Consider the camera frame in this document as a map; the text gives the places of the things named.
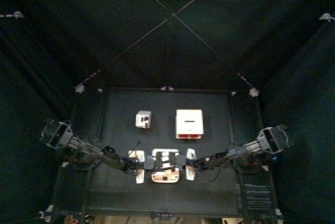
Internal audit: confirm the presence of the white toy cleaver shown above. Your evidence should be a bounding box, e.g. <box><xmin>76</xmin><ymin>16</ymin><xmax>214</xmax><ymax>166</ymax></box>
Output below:
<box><xmin>186</xmin><ymin>148</ymin><xmax>198</xmax><ymax>182</ymax></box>

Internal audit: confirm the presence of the white knife holder block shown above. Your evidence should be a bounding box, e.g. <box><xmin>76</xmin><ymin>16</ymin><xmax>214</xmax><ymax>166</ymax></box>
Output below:
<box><xmin>136</xmin><ymin>110</ymin><xmax>153</xmax><ymax>130</ymax></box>

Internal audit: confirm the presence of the white tray with black inside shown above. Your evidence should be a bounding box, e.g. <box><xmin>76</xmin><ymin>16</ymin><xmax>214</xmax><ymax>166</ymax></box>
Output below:
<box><xmin>151</xmin><ymin>148</ymin><xmax>183</xmax><ymax>185</ymax></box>

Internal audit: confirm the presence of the white box with red base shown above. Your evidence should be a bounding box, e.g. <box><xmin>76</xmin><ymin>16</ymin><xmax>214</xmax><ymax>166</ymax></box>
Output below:
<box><xmin>175</xmin><ymin>109</ymin><xmax>206</xmax><ymax>140</ymax></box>

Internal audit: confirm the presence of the black table edge clamp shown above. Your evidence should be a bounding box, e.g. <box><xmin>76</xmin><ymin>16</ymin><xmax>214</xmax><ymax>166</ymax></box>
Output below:
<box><xmin>149</xmin><ymin>211</ymin><xmax>175</xmax><ymax>220</ymax></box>

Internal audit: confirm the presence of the white printed label sticker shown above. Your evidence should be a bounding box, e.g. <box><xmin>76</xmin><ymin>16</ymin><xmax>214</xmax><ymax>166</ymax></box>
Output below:
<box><xmin>243</xmin><ymin>183</ymin><xmax>273</xmax><ymax>214</ymax></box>

